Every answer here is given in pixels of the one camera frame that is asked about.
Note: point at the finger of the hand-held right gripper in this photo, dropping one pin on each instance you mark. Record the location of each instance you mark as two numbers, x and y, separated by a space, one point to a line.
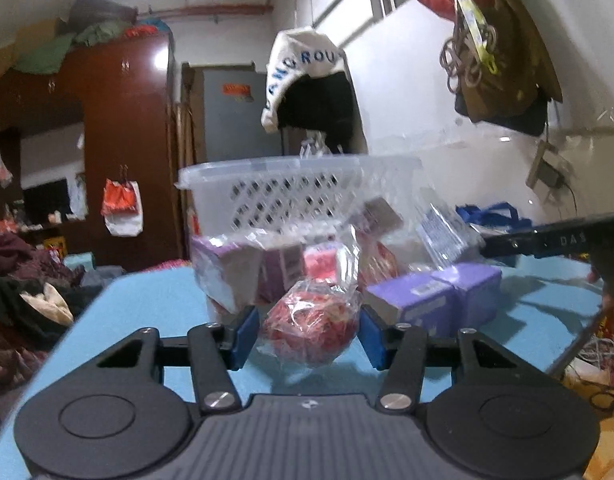
509 244

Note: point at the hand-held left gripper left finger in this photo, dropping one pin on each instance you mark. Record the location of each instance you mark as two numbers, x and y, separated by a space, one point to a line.
247 336

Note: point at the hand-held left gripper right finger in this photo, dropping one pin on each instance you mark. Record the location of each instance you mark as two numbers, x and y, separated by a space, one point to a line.
371 340

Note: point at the pink tissue pack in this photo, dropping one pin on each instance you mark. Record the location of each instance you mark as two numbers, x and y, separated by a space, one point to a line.
323 260

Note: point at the white perforated plastic basket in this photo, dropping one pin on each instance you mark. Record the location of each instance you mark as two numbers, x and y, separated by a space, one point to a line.
287 190

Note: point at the blue fabric bag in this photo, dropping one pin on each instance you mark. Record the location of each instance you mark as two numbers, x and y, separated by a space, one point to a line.
492 214

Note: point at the purple box with label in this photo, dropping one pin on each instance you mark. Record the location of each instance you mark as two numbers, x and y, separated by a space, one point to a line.
412 305

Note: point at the plain purple box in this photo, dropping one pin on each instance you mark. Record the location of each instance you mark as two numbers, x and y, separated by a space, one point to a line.
474 290

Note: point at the clear bag with blue label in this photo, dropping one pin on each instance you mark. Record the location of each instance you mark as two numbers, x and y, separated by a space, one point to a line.
444 235

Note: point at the purple packet in clear wrap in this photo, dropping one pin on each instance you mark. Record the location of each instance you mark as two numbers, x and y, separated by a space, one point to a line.
227 270

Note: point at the red snack packet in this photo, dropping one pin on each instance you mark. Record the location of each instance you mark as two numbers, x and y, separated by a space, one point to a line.
377 265

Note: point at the small brown box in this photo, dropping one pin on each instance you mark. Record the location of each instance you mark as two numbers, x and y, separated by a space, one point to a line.
384 214

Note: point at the brown hanging bag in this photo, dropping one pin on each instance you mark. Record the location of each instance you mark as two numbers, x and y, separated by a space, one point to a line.
512 70

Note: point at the red and white plastic bag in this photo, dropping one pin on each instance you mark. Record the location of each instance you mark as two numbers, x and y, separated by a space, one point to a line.
121 207

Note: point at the light blue box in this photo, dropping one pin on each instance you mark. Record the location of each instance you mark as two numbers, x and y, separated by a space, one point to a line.
79 261

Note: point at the grey door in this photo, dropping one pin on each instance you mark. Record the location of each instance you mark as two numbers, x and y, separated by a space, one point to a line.
232 125

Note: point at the brown wooden wardrobe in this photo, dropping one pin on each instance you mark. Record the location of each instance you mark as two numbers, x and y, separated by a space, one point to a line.
122 150

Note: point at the pile of clothes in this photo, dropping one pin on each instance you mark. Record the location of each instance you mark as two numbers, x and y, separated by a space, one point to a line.
22 300

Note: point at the white and black hanging garment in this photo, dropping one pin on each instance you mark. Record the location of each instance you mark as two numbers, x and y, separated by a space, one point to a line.
312 90

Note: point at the green cloth bundle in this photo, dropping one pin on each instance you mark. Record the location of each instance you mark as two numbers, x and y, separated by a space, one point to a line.
44 52

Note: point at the grey folded bedding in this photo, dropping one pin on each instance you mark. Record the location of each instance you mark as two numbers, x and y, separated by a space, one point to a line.
99 12

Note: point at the wall power adapter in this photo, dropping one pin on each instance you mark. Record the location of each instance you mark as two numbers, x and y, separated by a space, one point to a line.
549 167

